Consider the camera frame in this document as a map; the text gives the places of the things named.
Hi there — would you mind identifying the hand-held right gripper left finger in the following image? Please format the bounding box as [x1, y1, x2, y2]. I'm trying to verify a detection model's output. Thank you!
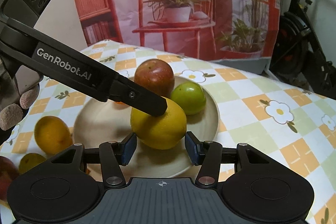
[50, 133, 137, 189]

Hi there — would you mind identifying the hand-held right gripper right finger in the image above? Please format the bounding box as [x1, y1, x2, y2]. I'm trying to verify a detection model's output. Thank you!
[184, 132, 273, 189]

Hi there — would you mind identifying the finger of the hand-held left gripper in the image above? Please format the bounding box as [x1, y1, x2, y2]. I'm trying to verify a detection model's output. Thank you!
[109, 72, 168, 117]

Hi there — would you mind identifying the yellow lemon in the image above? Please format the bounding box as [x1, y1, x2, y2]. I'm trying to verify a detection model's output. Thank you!
[34, 115, 72, 155]
[130, 97, 187, 150]

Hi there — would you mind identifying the red apple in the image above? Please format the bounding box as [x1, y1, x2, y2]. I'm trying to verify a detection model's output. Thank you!
[0, 156, 20, 201]
[134, 59, 175, 97]

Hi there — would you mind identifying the beige round plate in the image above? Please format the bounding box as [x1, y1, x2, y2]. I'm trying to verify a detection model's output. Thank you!
[73, 74, 220, 178]

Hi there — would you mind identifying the green round fruit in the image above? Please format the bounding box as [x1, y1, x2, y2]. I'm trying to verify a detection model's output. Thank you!
[171, 82, 206, 115]
[18, 153, 48, 174]

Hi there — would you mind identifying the person's left hand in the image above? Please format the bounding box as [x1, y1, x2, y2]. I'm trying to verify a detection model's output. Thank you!
[0, 56, 41, 146]

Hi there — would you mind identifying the checkered flower tablecloth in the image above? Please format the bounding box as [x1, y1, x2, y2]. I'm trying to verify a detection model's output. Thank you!
[0, 39, 336, 224]

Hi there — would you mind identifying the black exercise bike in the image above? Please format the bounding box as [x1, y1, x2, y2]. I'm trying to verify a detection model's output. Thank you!
[270, 0, 336, 101]

